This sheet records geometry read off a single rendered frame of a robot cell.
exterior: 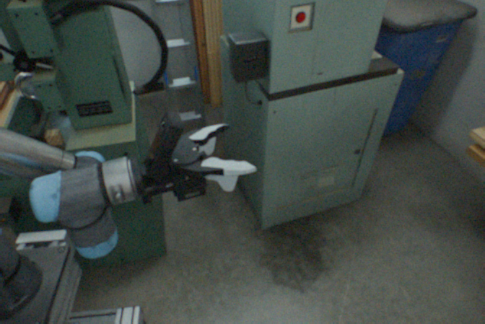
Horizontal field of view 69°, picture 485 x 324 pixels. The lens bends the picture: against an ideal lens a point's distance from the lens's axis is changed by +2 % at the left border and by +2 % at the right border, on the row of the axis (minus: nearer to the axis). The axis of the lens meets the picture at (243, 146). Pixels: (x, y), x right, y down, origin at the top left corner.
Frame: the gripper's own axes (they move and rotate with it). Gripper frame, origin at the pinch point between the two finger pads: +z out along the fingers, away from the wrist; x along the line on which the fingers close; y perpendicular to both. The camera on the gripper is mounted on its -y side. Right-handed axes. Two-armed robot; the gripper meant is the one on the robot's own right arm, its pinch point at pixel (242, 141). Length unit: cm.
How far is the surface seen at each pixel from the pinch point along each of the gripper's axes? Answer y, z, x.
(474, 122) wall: 82, 177, -78
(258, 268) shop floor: 118, 23, -53
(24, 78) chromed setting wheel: 8, -49, -74
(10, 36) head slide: -4, -49, -80
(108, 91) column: 19, -26, -76
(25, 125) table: 27, -56, -77
